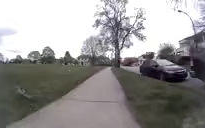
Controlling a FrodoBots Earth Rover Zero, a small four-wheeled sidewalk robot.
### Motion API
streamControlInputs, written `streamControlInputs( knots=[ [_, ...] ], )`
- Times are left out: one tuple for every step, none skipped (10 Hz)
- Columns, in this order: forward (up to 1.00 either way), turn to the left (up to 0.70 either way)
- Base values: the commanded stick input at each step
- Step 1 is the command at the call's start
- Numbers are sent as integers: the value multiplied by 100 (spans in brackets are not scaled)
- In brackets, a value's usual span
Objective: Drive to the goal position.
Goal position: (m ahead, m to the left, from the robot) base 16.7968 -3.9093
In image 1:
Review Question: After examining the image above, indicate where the tall bare tree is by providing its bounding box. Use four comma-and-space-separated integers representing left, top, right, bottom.
92, 0, 148, 69

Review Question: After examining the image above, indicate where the dark car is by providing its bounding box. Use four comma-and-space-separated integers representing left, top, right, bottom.
139, 58, 189, 82

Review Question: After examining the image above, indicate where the street lamp pole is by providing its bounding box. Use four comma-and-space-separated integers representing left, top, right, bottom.
177, 9, 198, 68

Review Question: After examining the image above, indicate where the grey concrete pavement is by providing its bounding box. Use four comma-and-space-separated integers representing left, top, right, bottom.
5, 66, 142, 128

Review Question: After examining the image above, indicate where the red vehicle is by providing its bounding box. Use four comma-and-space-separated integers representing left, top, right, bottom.
122, 57, 140, 67

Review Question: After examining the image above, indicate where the wide grass field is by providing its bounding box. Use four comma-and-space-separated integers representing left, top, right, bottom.
0, 63, 106, 128

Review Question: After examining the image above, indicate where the pale house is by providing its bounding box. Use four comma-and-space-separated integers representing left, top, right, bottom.
175, 29, 205, 66

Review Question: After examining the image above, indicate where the row of trees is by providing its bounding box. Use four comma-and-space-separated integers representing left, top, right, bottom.
0, 34, 113, 67

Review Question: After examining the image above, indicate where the grass strip beside road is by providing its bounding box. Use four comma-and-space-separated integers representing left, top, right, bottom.
111, 67, 205, 128

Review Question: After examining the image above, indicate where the grey asphalt road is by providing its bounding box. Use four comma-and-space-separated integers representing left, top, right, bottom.
120, 65, 205, 90

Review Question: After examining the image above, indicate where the small leafy tree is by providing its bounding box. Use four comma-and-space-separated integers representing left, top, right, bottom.
157, 42, 176, 61

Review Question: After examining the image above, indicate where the dark box on post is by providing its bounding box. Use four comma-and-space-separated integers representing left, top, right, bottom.
189, 44, 205, 90

